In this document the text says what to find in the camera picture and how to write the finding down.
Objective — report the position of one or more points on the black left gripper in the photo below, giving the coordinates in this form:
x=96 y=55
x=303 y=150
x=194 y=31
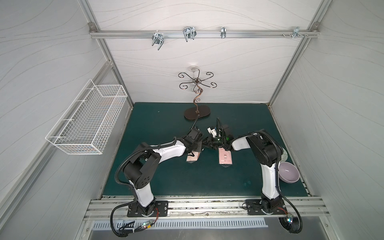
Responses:
x=194 y=139

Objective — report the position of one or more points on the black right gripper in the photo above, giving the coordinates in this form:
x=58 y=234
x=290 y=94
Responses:
x=217 y=140

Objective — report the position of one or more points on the pink ruler set plastic bag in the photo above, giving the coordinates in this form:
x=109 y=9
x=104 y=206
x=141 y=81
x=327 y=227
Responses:
x=193 y=157

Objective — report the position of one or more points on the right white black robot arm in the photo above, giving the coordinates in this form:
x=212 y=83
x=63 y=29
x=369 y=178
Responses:
x=266 y=151

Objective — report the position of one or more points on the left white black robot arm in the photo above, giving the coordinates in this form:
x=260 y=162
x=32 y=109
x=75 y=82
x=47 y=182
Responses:
x=139 y=168

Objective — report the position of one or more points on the pink flat package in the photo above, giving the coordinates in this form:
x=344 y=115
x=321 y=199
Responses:
x=225 y=158

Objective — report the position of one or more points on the brown metal hook stand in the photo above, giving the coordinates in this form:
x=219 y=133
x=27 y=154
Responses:
x=198 y=111

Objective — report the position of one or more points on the green patterned plate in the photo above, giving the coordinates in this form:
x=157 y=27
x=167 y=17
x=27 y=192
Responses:
x=284 y=156

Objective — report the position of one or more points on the lilac bowl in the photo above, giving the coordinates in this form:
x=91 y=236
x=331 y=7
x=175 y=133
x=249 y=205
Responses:
x=288 y=173

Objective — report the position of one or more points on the white vent strip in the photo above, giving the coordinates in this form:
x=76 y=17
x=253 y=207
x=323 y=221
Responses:
x=170 y=224

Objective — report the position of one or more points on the metal clamp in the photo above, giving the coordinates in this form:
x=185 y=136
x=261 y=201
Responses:
x=223 y=32
x=296 y=34
x=189 y=33
x=157 y=39

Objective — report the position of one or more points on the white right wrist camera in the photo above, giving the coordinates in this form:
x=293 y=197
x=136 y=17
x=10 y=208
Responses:
x=213 y=132

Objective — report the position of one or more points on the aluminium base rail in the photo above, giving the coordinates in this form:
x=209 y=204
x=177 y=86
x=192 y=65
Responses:
x=204 y=207

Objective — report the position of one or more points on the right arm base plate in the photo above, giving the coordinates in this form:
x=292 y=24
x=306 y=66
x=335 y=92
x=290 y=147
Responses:
x=260 y=207

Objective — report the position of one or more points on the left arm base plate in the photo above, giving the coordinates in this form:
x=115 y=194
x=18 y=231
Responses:
x=155 y=208

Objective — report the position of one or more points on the white wire basket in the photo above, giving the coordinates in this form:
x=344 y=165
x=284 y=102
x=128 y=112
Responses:
x=86 y=125

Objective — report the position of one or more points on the aluminium cross rail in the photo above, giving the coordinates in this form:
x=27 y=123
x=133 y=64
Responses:
x=201 y=34

